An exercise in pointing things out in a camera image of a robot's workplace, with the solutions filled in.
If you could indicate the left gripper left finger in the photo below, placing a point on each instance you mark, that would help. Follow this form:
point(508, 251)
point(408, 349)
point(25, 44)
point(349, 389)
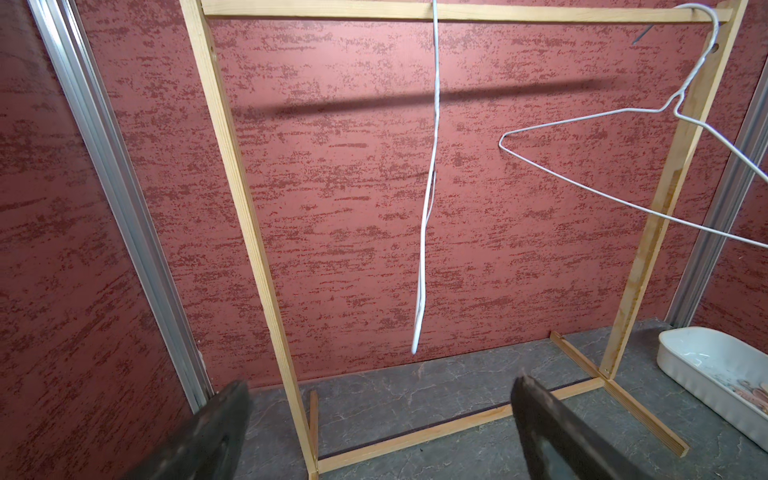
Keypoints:
point(208, 446)

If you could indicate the white plastic tray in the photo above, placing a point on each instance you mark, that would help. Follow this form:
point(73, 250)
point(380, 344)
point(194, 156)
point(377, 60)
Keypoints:
point(708, 363)

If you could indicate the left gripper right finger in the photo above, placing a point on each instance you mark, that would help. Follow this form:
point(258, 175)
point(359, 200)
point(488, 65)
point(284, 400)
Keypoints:
point(559, 445)

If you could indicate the white wire hanger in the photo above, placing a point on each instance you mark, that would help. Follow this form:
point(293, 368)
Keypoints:
point(429, 195)
point(628, 117)

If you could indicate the wooden clothes rack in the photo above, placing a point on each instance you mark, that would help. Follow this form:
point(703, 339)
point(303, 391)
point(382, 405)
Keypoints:
point(690, 104)

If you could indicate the clothespins in tray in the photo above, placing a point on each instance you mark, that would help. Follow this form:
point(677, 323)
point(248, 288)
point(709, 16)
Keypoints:
point(755, 395)

